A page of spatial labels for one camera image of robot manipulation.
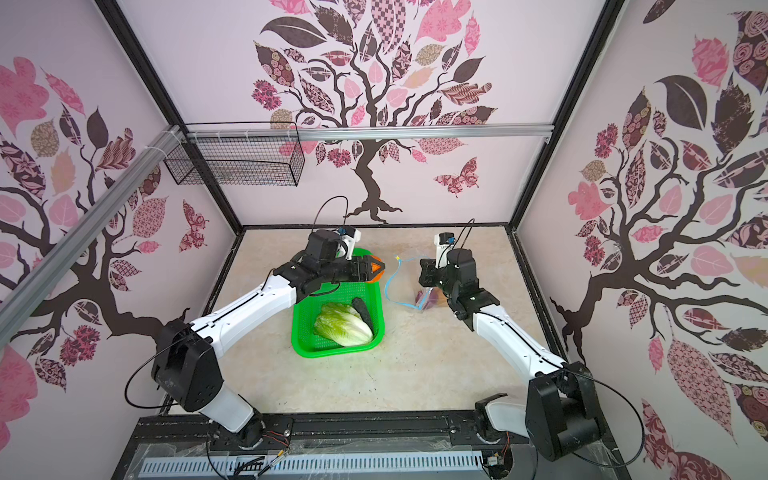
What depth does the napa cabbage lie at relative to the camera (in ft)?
2.78

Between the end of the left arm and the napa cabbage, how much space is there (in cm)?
18

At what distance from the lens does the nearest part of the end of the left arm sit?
603 mm
